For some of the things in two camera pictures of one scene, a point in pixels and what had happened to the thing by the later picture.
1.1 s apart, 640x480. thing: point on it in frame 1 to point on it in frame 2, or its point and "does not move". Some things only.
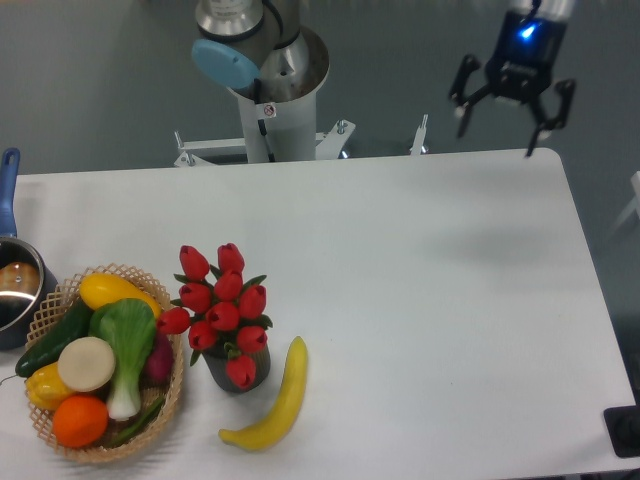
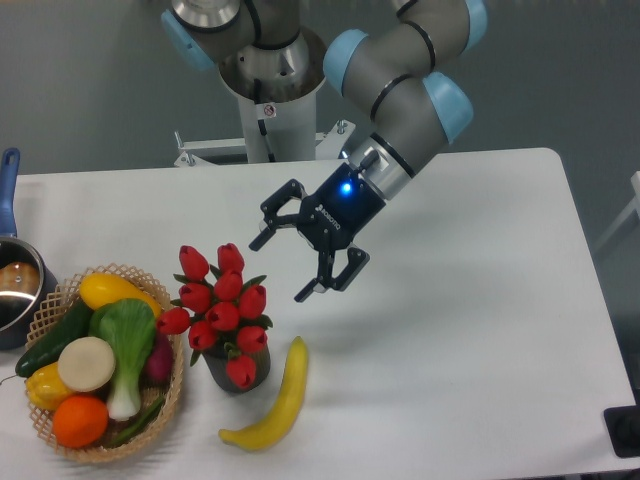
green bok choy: (129, 325) does not move
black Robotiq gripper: (520, 70) to (330, 218)
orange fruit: (80, 421) does not move
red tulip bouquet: (219, 308) does not move
